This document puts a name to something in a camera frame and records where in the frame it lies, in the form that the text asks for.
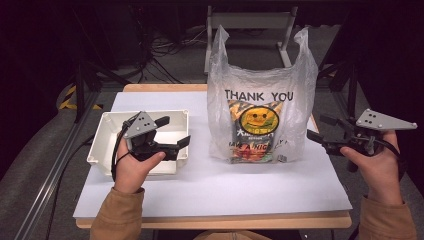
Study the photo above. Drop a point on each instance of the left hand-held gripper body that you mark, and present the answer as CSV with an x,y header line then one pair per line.
x,y
140,126

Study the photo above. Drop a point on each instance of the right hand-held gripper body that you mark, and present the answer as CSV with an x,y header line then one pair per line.
x,y
380,122

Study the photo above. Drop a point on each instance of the white plastic bin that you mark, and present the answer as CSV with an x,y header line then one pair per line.
x,y
106,133

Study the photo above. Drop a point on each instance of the clear printed plastic bag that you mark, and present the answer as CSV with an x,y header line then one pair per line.
x,y
220,100

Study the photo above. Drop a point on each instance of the yellow black snack packet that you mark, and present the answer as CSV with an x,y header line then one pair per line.
x,y
256,140

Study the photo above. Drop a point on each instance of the person's left hand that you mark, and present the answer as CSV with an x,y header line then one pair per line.
x,y
131,173

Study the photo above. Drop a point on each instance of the person's right hand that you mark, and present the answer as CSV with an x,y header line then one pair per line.
x,y
380,173

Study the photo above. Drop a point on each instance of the black tripod stand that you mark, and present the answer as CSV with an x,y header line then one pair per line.
x,y
80,86
352,86

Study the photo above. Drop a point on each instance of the white table sheet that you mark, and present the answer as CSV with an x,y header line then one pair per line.
x,y
216,190

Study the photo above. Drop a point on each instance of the yellow black hazard tape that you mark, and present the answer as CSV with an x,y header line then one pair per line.
x,y
66,98

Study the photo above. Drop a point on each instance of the person's lap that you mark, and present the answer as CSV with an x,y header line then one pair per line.
x,y
230,236

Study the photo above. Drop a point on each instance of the grey metal rail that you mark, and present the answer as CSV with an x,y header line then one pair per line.
x,y
50,186

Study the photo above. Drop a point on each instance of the white metal stand frame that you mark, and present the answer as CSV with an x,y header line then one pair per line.
x,y
250,20

